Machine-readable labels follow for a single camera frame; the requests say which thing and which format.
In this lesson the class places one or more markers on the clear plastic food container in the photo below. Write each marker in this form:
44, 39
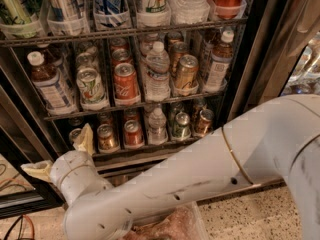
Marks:
181, 223

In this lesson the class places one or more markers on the brown can bottom shelf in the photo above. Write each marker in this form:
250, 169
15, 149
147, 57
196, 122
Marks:
203, 122

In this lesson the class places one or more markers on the white green soda can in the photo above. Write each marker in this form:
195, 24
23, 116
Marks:
91, 88

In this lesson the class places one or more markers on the brown tea bottle white cap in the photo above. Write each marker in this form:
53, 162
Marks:
51, 84

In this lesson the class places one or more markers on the green bottle top left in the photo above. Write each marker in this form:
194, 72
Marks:
23, 19

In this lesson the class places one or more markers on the silver blue bottle top shelf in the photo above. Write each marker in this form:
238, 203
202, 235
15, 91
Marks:
68, 17

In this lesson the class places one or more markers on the right glass fridge door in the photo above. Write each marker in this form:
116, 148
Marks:
285, 28

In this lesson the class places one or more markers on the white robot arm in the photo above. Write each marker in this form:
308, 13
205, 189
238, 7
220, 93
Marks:
277, 139

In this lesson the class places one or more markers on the gold soda can front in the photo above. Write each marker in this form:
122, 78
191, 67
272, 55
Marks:
184, 82

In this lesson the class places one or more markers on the gold soda can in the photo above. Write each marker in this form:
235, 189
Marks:
184, 82
177, 50

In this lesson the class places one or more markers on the red cola can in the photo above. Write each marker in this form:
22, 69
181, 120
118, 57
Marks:
126, 84
121, 56

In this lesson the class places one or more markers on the red can bottom shelf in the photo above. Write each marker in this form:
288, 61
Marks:
133, 135

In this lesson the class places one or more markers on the red cola can front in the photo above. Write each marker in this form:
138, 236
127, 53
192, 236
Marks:
126, 84

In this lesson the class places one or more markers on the blue pepsi can bottom shelf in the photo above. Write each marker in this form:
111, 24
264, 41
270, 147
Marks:
74, 134

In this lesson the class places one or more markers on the green can bottom shelf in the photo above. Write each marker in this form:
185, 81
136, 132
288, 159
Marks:
181, 126

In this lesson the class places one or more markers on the small water bottle bottom shelf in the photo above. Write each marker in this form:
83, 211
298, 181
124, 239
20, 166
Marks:
157, 133

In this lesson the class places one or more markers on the clear water bottle middle shelf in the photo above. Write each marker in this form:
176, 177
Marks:
157, 73

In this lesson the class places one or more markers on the white green soda bottle top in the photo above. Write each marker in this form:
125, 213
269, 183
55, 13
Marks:
152, 13

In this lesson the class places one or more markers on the blue white bottle top shelf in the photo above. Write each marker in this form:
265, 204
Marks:
111, 14

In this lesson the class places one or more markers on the clear water bottle top shelf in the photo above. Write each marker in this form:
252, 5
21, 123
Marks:
189, 11

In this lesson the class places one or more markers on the gold can bottom shelf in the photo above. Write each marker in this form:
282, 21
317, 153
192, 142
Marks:
107, 139

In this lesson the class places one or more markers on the clear water bottle shelf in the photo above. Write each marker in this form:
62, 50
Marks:
157, 73
189, 11

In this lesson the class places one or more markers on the brown tea bottle right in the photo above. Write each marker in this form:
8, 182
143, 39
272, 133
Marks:
221, 57

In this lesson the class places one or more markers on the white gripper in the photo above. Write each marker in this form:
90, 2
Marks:
67, 165

